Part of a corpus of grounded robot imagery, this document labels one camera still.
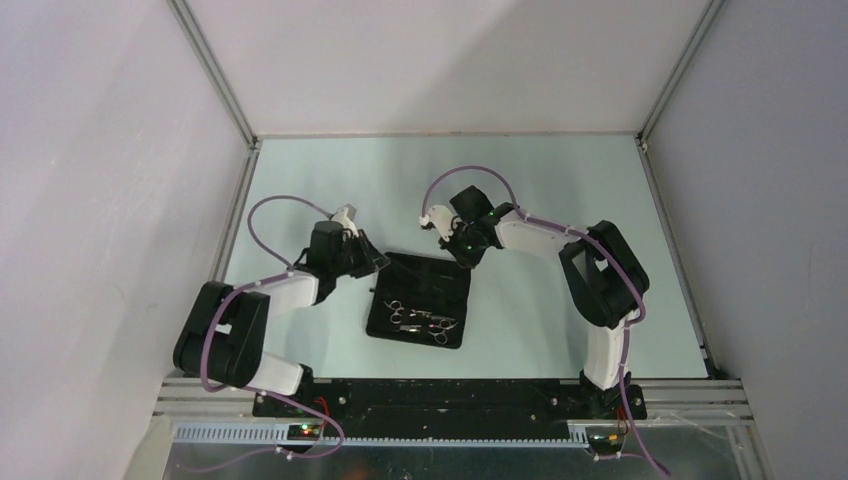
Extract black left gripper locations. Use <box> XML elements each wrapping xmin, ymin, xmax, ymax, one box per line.
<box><xmin>331</xmin><ymin>229</ymin><xmax>391</xmax><ymax>279</ymax></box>

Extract silver thinning scissors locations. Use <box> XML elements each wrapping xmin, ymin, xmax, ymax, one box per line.
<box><xmin>384</xmin><ymin>300</ymin><xmax>437</xmax><ymax>326</ymax></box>

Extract black zip tool case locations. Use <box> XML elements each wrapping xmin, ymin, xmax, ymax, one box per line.
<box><xmin>365</xmin><ymin>252</ymin><xmax>471</xmax><ymax>350</ymax></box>

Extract silver straight scissors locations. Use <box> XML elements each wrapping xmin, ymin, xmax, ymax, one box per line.
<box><xmin>397</xmin><ymin>318</ymin><xmax>457</xmax><ymax>345</ymax></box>

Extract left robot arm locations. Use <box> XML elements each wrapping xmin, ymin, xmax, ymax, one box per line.
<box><xmin>172</xmin><ymin>220</ymin><xmax>391</xmax><ymax>417</ymax></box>

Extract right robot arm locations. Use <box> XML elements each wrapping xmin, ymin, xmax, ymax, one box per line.
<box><xmin>419</xmin><ymin>186</ymin><xmax>650</xmax><ymax>418</ymax></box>

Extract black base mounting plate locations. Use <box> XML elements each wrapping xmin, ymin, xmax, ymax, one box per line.
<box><xmin>252</xmin><ymin>379</ymin><xmax>647</xmax><ymax>440</ymax></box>

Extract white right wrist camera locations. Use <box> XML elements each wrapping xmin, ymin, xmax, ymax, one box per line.
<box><xmin>419</xmin><ymin>205</ymin><xmax>458</xmax><ymax>242</ymax></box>

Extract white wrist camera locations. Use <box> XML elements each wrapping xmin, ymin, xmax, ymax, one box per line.
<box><xmin>419</xmin><ymin>205</ymin><xmax>458</xmax><ymax>242</ymax></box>
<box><xmin>330</xmin><ymin>204</ymin><xmax>359</xmax><ymax>237</ymax></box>

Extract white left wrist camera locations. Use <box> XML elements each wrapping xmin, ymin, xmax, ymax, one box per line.
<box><xmin>330</xmin><ymin>204</ymin><xmax>359</xmax><ymax>237</ymax></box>

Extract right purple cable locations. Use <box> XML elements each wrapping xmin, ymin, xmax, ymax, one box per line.
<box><xmin>421</xmin><ymin>165</ymin><xmax>670</xmax><ymax>480</ymax></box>

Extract purple cable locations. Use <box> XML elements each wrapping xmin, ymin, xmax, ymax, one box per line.
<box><xmin>421</xmin><ymin>165</ymin><xmax>670</xmax><ymax>480</ymax></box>
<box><xmin>199</xmin><ymin>195</ymin><xmax>346</xmax><ymax>458</ymax></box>

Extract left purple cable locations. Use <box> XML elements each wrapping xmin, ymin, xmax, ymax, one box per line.
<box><xmin>199</xmin><ymin>195</ymin><xmax>346</xmax><ymax>458</ymax></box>

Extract aluminium left table rail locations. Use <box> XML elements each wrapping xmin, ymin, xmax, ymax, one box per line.
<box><xmin>178</xmin><ymin>142</ymin><xmax>261</xmax><ymax>379</ymax></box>

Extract aluminium table rail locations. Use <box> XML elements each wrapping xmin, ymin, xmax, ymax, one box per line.
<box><xmin>634</xmin><ymin>134</ymin><xmax>717</xmax><ymax>380</ymax></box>
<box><xmin>178</xmin><ymin>142</ymin><xmax>261</xmax><ymax>379</ymax></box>

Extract aluminium right table rail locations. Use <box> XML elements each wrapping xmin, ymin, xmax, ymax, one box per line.
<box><xmin>634</xmin><ymin>134</ymin><xmax>717</xmax><ymax>380</ymax></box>

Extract grey slotted cable duct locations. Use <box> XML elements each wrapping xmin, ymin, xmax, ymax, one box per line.
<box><xmin>173</xmin><ymin>422</ymin><xmax>589</xmax><ymax>448</ymax></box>

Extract aluminium left corner post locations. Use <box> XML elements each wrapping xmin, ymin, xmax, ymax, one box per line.
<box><xmin>166</xmin><ymin>0</ymin><xmax>257</xmax><ymax>149</ymax></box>

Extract aluminium corner frame post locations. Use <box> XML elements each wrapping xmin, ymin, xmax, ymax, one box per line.
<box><xmin>637</xmin><ymin>0</ymin><xmax>727</xmax><ymax>145</ymax></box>

